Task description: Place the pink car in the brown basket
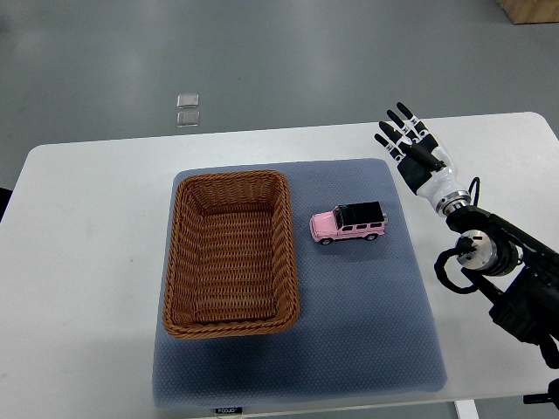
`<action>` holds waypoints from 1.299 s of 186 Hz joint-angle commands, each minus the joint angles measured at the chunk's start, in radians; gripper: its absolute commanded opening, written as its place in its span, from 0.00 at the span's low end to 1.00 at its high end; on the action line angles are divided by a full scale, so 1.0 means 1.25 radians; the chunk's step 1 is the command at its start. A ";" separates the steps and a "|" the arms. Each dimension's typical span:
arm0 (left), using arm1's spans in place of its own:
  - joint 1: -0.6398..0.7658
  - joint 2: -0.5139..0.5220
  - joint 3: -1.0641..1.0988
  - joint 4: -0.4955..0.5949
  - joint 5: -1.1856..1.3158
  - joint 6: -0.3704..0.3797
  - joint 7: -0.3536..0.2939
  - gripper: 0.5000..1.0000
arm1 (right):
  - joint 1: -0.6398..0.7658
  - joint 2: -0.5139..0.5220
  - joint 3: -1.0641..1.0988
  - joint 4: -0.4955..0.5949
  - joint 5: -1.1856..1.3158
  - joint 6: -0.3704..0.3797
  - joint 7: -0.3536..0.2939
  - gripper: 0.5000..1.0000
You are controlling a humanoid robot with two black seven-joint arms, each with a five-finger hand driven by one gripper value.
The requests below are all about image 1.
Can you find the upper metal floor plate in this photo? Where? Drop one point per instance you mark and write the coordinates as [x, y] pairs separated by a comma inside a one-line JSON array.
[[187, 100]]

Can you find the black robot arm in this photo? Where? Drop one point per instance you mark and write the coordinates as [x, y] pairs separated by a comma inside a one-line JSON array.
[[517, 273]]

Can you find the lower metal floor plate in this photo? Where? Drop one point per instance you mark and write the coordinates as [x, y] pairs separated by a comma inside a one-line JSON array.
[[187, 119]]

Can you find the blue grey mat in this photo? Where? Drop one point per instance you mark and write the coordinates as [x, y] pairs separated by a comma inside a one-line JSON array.
[[365, 325]]

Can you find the pink toy car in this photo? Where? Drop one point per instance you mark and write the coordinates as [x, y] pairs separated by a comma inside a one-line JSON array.
[[365, 221]]

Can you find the wooden box corner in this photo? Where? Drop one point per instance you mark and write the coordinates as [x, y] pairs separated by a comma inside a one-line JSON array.
[[530, 11]]

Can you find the metal floor plate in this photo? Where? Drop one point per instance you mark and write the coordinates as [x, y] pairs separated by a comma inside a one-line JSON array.
[[187, 100], [187, 119]]

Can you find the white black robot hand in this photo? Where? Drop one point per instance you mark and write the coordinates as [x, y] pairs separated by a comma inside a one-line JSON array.
[[425, 166]]

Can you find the white table leg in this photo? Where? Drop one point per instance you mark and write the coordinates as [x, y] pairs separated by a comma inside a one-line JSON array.
[[466, 409]]

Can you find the brown wicker basket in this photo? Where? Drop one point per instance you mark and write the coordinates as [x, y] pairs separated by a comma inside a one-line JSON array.
[[231, 268]]

